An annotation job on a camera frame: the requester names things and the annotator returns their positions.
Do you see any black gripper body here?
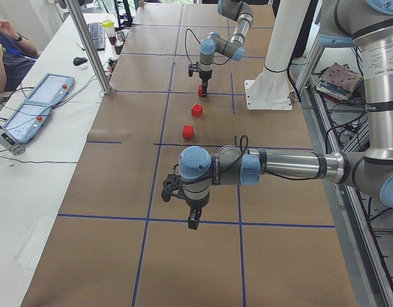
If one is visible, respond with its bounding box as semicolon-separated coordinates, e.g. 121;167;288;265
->
198;70;213;81
186;193;210;211

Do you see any red block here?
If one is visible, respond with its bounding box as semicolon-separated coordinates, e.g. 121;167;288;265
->
182;125;194;139
191;104;204;118

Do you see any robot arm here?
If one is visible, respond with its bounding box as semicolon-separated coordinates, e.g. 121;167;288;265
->
162;1;393;229
188;1;253;97

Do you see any yellow lid bottle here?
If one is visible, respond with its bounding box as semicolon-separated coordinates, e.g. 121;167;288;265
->
102;19;116;38

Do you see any black keyboard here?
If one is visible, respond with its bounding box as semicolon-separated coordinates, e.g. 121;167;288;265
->
87;22;106;51

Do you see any black computer mouse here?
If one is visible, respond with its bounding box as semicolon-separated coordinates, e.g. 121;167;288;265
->
73;57;88;67

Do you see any stack of books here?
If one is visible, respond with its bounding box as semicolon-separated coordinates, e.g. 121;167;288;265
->
316;62;363;101

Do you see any upper teach pendant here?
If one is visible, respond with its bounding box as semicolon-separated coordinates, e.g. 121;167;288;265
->
25;73;75;106

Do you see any teach pendant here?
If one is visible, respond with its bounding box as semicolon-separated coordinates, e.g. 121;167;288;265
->
25;73;75;106
4;102;52;144

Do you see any lower teach pendant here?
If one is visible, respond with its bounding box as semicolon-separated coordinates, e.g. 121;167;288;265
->
4;102;52;144

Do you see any seated person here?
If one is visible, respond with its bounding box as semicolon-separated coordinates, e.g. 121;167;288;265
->
0;20;39;93

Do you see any handheld scanner device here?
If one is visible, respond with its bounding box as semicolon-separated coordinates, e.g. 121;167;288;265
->
0;125;26;155

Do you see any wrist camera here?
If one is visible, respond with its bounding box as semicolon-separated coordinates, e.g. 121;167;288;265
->
161;174;185;202
188;63;198;77

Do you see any camera cable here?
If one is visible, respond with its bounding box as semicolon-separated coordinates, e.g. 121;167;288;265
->
184;28;204;65

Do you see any white pedestal column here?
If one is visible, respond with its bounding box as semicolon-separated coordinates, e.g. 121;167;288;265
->
245;0;313;111

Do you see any aluminium frame post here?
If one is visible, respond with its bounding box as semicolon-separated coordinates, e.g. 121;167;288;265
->
65;1;116;94

